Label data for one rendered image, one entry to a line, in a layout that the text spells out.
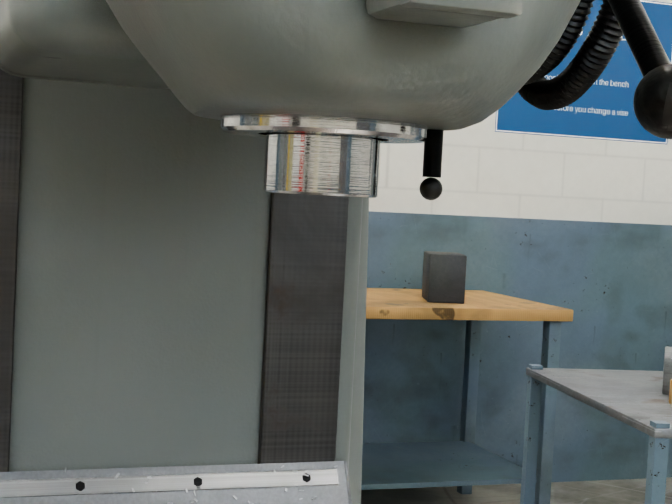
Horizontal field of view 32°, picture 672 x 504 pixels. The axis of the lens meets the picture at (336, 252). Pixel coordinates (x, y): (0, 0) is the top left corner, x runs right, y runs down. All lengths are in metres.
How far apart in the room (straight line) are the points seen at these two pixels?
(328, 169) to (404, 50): 0.08
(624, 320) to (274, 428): 4.79
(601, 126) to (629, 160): 0.22
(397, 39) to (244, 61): 0.05
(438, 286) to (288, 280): 3.57
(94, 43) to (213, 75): 0.16
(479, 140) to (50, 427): 4.46
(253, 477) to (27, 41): 0.42
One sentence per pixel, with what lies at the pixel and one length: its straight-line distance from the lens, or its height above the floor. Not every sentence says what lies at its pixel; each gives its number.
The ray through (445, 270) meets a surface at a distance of 4.44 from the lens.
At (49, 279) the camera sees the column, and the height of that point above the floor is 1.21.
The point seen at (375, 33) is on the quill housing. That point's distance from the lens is 0.40.
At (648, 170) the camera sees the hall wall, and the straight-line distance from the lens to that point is 5.67.
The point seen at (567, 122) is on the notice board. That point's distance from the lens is 5.44.
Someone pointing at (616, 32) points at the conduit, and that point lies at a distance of 0.79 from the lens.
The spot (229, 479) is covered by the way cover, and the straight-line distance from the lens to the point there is 0.88.
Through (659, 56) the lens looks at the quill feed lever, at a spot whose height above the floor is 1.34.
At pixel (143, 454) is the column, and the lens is 0.87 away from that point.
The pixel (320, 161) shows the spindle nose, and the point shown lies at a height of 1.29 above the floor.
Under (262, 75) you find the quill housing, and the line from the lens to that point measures 0.41.
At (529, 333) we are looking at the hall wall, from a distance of 5.38.
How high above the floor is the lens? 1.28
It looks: 3 degrees down
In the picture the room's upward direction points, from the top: 3 degrees clockwise
